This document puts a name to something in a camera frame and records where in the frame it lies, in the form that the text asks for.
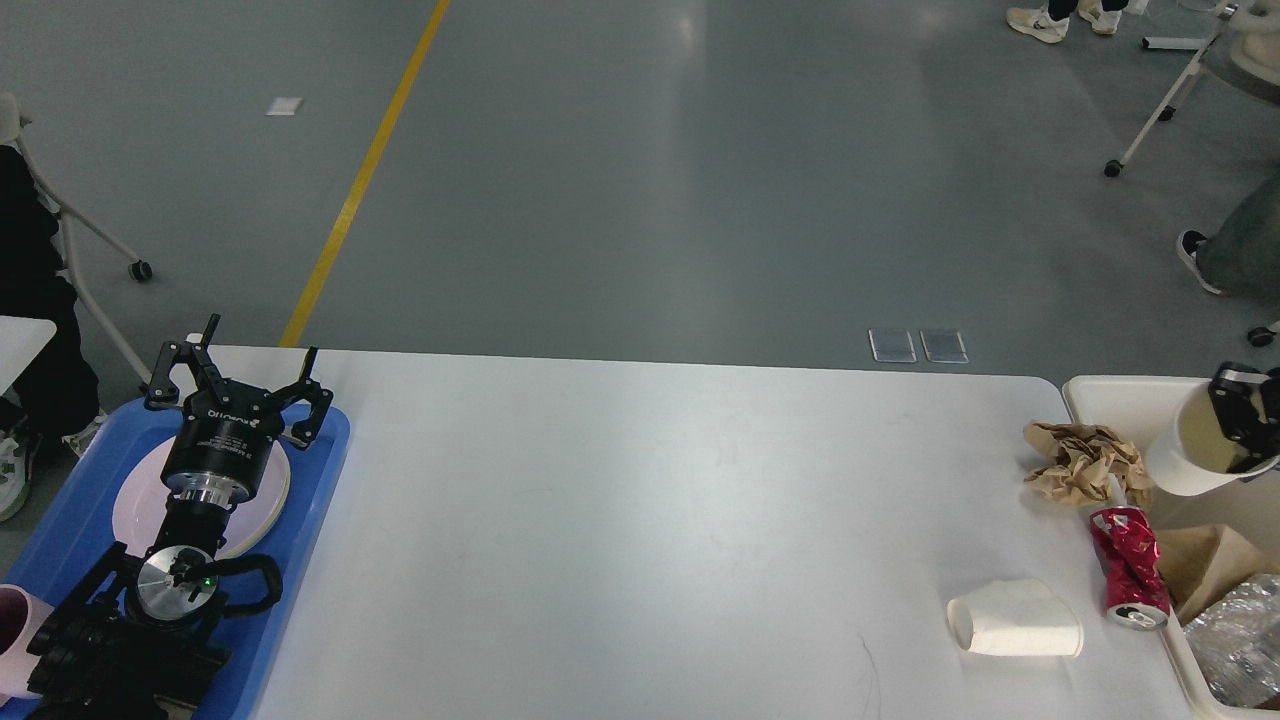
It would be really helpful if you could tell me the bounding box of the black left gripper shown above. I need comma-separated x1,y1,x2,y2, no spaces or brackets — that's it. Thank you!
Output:
146,315,335,512

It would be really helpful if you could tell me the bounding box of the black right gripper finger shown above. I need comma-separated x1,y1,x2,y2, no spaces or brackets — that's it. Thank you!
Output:
1208,363,1279,474

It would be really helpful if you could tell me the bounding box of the white bowl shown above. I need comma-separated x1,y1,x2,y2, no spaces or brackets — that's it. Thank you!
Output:
1143,382,1277,496

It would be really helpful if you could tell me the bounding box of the pink plate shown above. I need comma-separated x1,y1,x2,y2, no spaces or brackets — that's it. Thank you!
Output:
111,436,291,559

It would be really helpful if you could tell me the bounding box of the small brown paper bag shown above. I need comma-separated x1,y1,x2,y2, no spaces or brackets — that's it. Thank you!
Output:
1155,524,1279,626

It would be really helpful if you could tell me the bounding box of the brown paper ball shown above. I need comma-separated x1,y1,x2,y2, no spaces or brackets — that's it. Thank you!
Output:
1023,421,1155,509

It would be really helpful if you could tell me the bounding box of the aluminium foil tray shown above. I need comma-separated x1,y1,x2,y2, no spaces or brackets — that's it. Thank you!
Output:
1184,574,1279,708

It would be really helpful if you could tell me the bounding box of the pink ribbed mug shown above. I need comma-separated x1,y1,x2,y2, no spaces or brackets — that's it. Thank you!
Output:
1,584,54,706

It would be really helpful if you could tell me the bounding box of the white paper cup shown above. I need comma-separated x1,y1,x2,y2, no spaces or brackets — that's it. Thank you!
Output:
946,578,1084,657

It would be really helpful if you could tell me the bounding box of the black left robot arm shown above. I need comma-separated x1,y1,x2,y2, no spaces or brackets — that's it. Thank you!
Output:
26,315,333,719

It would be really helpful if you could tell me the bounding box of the white plastic bin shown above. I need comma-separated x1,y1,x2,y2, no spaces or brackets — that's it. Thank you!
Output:
1062,375,1279,719

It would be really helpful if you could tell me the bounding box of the person in blue jeans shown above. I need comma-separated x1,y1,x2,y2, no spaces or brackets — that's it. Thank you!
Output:
1175,176,1279,302

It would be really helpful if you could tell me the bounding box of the person in black pants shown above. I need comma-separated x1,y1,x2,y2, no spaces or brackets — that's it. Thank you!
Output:
1,143,106,520

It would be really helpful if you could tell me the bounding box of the blue plastic tray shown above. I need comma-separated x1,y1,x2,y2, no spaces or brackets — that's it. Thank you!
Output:
3,400,349,719

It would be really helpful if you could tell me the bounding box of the white side table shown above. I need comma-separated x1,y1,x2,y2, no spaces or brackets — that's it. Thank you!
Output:
0,315,56,393

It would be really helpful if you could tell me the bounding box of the red crumpled wrapper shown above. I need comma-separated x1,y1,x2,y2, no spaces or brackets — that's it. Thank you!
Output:
1087,506,1172,632

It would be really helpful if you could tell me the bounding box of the right clear floor plate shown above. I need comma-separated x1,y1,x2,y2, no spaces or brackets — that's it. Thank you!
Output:
919,329,970,364

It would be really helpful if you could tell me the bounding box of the clear floor plate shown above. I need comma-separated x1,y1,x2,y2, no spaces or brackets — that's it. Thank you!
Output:
868,328,918,364
919,329,970,364

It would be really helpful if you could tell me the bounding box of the white paper on floor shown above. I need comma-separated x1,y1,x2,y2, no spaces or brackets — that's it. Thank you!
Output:
265,96,303,117

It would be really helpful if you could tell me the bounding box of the white wheeled chair right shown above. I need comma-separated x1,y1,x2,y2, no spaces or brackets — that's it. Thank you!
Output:
1103,1,1279,178

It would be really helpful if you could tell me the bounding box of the left clear floor plate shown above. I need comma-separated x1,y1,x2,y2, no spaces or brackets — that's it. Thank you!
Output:
868,328,918,364

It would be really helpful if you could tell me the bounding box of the grey wheeled frame left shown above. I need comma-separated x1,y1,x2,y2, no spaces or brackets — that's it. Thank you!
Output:
0,95,154,380

